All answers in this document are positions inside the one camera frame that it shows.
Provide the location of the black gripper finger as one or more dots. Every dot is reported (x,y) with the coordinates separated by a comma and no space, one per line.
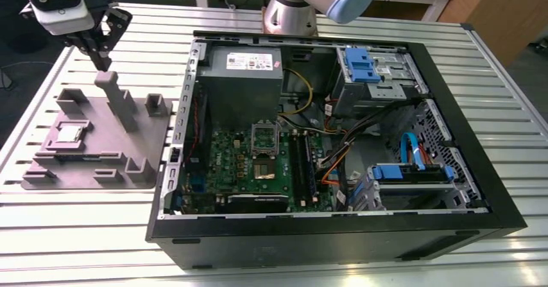
(83,44)
(117,27)

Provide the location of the CPU with silver top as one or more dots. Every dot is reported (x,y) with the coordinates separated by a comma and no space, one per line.
(69,135)

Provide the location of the CPU socket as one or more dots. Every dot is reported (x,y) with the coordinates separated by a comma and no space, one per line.
(265,170)

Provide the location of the grey power supply unit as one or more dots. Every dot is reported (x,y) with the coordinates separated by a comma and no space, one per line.
(240,91)

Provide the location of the grey plastic parts rack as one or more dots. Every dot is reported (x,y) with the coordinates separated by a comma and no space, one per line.
(107,158)

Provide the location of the metal locking lever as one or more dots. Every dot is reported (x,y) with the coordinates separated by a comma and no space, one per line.
(280,126)

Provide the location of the green motherboard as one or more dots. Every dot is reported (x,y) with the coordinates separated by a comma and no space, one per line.
(227,171)

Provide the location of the blue plastic drive latch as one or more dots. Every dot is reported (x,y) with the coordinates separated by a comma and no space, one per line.
(361,65)

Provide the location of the black RAM slot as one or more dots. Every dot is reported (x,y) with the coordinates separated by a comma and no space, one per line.
(295,165)

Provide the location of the RAM stick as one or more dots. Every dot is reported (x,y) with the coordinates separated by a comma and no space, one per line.
(309,168)

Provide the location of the grey metal drive cage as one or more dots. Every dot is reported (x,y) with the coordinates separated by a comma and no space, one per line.
(385,92)

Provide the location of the hard disk in blue carrier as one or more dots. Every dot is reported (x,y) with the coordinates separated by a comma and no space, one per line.
(387,173)

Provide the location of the black PC case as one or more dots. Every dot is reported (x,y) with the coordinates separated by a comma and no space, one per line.
(299,245)

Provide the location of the grey metal disk bay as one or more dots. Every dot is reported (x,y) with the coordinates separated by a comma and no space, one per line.
(411,187)

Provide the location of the wooden cabinet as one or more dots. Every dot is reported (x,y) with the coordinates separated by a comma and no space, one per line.
(505,17)

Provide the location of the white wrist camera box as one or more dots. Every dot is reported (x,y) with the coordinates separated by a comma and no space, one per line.
(60,14)

